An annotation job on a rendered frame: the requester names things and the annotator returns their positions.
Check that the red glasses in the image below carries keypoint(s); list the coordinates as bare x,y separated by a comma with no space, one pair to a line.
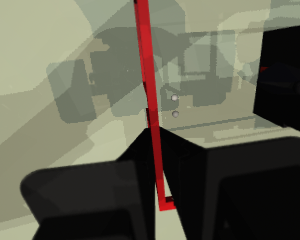
141,9

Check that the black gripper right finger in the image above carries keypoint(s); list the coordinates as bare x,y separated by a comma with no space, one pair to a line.
193,173

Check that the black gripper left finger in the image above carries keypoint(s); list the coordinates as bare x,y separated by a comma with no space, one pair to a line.
125,183

